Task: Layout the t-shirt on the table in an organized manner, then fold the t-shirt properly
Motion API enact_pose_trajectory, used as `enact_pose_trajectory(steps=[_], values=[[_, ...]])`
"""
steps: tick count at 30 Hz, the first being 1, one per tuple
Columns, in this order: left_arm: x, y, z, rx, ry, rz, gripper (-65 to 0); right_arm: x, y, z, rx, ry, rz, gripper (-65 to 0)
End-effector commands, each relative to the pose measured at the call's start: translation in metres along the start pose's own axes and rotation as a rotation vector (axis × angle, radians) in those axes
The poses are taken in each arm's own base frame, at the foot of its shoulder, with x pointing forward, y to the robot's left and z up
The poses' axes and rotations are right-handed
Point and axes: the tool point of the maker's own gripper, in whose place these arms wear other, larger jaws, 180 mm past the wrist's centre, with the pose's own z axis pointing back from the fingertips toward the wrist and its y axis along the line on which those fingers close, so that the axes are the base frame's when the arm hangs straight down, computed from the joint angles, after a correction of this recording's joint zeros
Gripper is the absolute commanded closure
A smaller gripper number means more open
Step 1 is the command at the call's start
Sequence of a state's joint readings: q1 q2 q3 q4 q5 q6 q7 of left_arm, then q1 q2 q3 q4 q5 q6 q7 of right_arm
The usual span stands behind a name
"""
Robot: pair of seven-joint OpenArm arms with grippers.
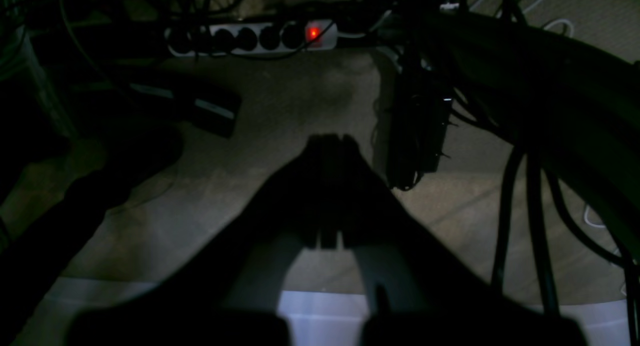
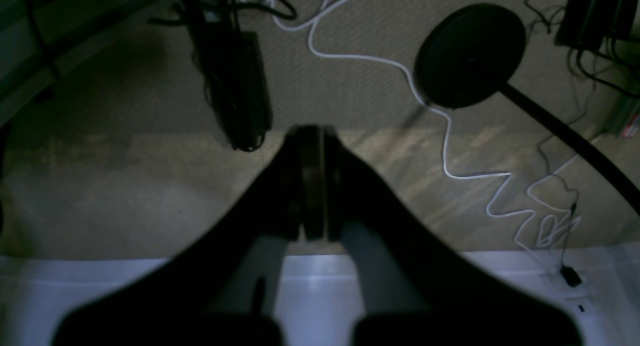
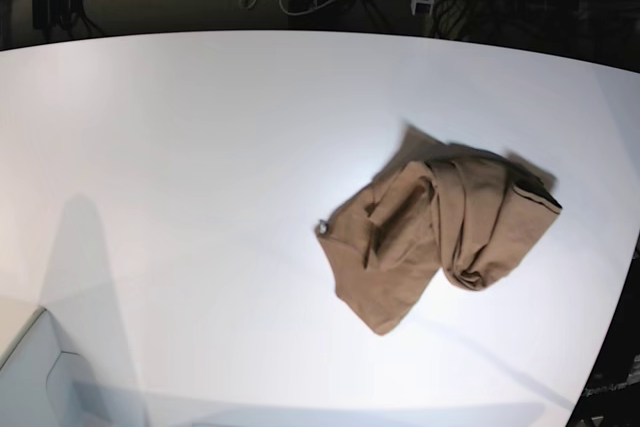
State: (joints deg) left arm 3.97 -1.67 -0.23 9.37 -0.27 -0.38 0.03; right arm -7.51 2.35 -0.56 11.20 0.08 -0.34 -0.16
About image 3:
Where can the brown t-shirt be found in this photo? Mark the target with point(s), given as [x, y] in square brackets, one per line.
[434, 207]

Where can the white box at table corner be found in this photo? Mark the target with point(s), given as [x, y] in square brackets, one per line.
[41, 383]

